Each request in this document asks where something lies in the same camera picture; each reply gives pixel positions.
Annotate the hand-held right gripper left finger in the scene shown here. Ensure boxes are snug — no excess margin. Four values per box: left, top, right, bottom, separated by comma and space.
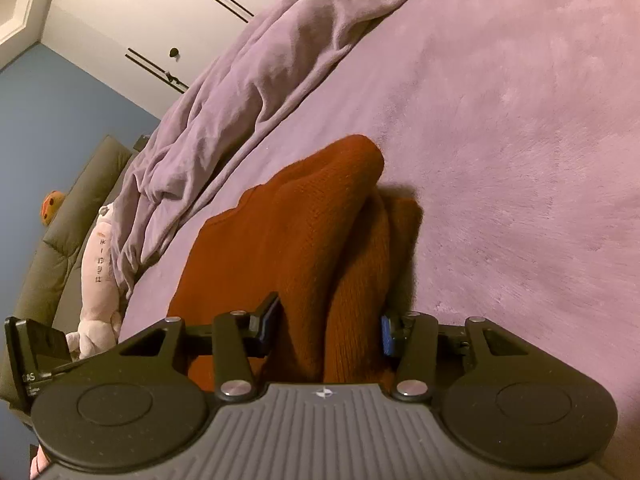
117, 292, 282, 403

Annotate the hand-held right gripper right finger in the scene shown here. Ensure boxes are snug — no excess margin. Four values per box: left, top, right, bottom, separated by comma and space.
381, 311, 539, 403

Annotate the orange knit sweater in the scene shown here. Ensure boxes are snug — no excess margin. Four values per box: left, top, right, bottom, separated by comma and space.
167, 134, 426, 392

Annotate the pale pink plush toy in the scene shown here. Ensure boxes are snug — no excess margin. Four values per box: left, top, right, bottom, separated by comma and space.
65, 201, 132, 361

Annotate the olive padded headboard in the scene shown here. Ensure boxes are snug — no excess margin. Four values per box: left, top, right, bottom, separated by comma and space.
0, 135, 143, 426

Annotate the orange round plush toy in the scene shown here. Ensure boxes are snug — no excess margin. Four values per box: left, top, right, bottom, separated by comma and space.
40, 190, 68, 227

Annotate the purple bed sheet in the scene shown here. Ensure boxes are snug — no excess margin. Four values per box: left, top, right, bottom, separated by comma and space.
120, 0, 640, 466

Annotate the crumpled purple blanket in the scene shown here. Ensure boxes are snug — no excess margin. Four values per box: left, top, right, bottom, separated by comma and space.
102, 0, 461, 301

